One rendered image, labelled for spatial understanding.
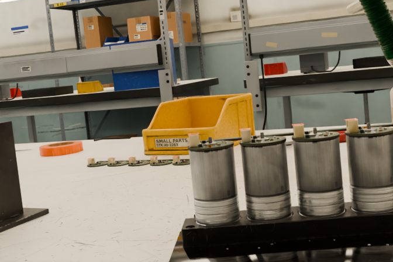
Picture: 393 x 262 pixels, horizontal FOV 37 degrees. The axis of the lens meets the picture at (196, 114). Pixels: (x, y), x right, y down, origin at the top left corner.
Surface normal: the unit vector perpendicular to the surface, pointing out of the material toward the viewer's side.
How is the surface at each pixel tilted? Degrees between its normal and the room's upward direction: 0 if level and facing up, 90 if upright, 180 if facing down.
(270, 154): 90
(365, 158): 90
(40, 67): 90
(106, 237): 0
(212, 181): 90
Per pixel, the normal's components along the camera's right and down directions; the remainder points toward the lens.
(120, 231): -0.10, -0.99
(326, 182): 0.14, 0.07
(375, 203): -0.21, 0.11
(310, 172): -0.45, 0.13
